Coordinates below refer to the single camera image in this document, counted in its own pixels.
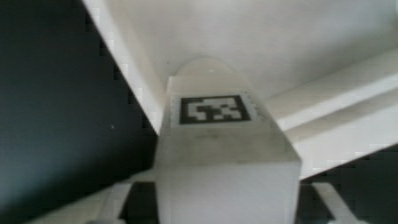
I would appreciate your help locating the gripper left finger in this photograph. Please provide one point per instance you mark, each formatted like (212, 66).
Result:
(130, 205)

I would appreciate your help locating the white table leg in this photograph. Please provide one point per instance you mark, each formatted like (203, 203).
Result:
(228, 165)

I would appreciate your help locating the white square tabletop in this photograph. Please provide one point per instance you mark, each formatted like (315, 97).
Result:
(311, 47)

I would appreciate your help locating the white U-shaped obstacle fence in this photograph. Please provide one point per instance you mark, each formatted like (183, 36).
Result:
(82, 210)

